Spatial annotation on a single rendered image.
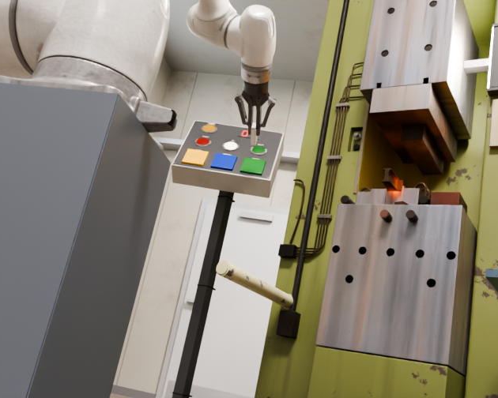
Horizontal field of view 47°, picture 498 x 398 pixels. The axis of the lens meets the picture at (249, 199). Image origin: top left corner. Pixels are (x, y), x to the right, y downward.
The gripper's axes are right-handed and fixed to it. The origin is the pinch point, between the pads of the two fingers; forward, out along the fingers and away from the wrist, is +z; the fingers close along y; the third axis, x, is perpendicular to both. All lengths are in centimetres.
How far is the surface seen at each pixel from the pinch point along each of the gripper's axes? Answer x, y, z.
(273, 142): 15.4, 4.0, 13.2
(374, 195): -4.2, 40.6, 13.8
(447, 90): 29, 59, -8
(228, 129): 19.0, -13.3, 13.2
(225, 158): 1.5, -9.8, 12.5
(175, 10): 390, -161, 140
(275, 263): 251, -20, 335
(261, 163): 1.4, 2.5, 12.5
